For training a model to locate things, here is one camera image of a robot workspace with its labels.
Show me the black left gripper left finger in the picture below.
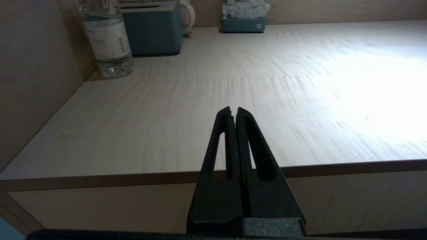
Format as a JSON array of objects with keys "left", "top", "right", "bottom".
[{"left": 186, "top": 107, "right": 246, "bottom": 234}]

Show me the crumpled white sachet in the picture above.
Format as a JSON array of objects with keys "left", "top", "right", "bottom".
[{"left": 223, "top": 2, "right": 271, "bottom": 20}]

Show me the grey tissue box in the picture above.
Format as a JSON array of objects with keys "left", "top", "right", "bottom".
[{"left": 121, "top": 1, "right": 184, "bottom": 56}]

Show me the clear plastic water bottle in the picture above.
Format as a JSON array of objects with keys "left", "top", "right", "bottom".
[{"left": 76, "top": 0, "right": 135, "bottom": 79}]

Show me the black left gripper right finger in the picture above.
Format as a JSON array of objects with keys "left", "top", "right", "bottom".
[{"left": 236, "top": 107, "right": 306, "bottom": 229}]

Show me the white ceramic mug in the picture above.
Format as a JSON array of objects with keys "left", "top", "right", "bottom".
[{"left": 180, "top": 0, "right": 196, "bottom": 36}]

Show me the small grey sachet tray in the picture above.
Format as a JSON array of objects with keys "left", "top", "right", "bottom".
[{"left": 222, "top": 17, "right": 267, "bottom": 33}]

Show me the wooden backsplash board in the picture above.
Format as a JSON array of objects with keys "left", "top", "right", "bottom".
[{"left": 190, "top": 0, "right": 427, "bottom": 28}]

